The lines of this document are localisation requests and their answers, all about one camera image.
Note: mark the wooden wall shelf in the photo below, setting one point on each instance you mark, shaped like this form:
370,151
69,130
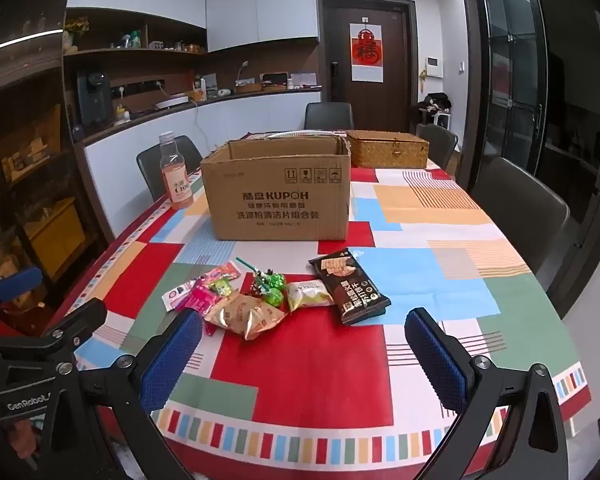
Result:
130,51

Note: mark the golden snack packet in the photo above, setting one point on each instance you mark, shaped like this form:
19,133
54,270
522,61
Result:
245,315

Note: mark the brown cardboard box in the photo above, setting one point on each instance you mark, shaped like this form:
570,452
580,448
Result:
280,200

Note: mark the white wall intercom panel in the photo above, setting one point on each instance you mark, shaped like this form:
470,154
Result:
434,66

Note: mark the colourful patchwork tablecloth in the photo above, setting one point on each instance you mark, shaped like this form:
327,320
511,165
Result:
305,365

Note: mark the wicker tray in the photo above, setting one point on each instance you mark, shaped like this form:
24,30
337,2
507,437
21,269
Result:
249,87

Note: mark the green striped stick lollipop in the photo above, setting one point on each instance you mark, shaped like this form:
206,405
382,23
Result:
261,279

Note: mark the white cheese ball packet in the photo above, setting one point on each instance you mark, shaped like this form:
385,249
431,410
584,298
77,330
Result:
307,296

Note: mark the white curved counter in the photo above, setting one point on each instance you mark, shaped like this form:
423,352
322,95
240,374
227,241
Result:
250,115

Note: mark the small green candy packet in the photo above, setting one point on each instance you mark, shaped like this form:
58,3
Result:
219,286

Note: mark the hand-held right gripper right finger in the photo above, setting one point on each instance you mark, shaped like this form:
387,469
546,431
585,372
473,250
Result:
435,365

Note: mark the white tissue roll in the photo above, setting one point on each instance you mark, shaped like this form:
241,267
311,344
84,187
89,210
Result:
224,92

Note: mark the yellow flowers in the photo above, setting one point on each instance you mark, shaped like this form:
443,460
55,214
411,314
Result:
77,25

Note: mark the black framed glass door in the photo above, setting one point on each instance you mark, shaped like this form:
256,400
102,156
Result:
510,75

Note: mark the red door poster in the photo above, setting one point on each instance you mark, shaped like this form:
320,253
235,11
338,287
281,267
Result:
366,52

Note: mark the white bottle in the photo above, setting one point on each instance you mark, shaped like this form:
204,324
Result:
200,89

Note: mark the wall socket strip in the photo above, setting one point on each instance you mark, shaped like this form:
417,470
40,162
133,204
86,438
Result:
137,86

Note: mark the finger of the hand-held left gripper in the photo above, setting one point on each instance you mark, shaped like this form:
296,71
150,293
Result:
20,281
77,320

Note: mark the dark cracker packet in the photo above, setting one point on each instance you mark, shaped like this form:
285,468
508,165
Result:
350,285

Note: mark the colourful striped candy packet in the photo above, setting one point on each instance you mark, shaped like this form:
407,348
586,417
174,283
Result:
222,272

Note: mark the white round plate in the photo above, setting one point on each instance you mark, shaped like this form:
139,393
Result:
171,102

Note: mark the dark brown door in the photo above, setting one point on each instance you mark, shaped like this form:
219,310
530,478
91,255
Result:
395,60

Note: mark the white pink sachet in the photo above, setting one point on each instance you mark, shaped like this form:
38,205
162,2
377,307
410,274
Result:
176,296

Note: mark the dark glass cabinet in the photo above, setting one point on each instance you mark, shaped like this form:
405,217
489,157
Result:
30,160

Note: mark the pink candy packet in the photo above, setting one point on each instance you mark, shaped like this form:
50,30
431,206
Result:
200,301

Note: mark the pink drink bottle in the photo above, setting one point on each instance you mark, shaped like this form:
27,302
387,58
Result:
176,185

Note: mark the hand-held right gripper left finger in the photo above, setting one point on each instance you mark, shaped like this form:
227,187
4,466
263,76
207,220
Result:
172,360

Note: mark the grey dining chair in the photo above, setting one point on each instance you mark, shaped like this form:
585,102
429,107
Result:
329,116
439,145
152,165
520,210

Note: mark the dark bag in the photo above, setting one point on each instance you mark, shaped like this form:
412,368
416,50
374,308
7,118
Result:
435,104

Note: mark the woven wicker box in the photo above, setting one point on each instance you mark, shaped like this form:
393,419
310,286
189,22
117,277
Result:
387,152

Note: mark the black box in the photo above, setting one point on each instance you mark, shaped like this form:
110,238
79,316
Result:
273,79

